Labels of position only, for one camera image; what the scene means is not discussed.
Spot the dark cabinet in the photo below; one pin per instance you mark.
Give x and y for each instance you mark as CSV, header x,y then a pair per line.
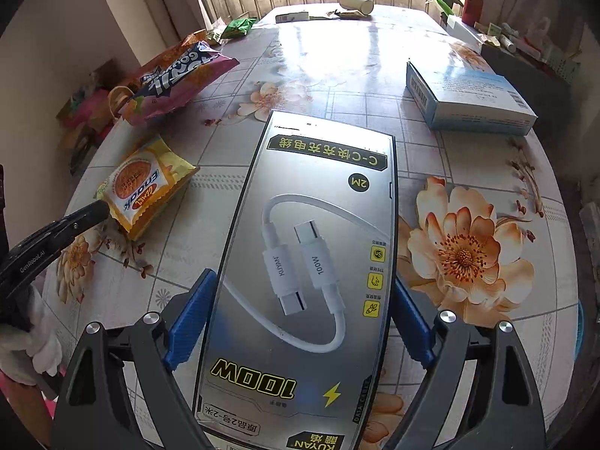
x,y
539,93

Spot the long white box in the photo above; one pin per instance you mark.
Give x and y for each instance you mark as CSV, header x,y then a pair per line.
x,y
461,30

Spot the paper cup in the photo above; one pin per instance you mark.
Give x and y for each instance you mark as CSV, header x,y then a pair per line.
x,y
356,2

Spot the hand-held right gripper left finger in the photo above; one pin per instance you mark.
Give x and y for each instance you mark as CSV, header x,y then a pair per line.
x,y
190,318

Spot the blue white box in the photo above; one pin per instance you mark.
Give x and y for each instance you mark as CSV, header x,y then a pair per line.
x,y
468,93

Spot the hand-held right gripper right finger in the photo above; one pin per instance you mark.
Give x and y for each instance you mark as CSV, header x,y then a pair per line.
x,y
415,323

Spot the floral tablecloth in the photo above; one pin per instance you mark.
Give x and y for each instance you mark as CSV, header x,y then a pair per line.
x,y
328,70

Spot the purple snack bag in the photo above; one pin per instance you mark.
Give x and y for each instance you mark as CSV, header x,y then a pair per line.
x,y
183,79

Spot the small white box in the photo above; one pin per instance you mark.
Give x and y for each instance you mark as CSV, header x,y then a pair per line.
x,y
293,16

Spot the yellow snack packet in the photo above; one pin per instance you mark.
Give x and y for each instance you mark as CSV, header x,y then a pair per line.
x,y
145,183

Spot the person's left hand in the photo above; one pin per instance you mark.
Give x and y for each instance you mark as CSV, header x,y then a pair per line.
x,y
33,351

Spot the white lattice basket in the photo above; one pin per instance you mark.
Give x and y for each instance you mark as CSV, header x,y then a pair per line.
x,y
565,65

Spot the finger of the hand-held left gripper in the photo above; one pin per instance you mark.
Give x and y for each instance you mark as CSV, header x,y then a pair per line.
x,y
70,220
37,258

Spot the orange snack packet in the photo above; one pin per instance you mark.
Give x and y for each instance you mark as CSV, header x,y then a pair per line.
x,y
190,40

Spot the brown wrapper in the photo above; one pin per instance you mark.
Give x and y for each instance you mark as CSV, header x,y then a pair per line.
x,y
344,15

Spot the red bottle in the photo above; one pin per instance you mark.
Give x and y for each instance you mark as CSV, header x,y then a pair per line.
x,y
471,7

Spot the colourful shopping bag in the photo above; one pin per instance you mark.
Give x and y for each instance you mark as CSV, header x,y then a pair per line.
x,y
89,108

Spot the small green snack packet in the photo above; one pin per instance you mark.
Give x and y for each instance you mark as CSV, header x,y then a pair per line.
x,y
239,27

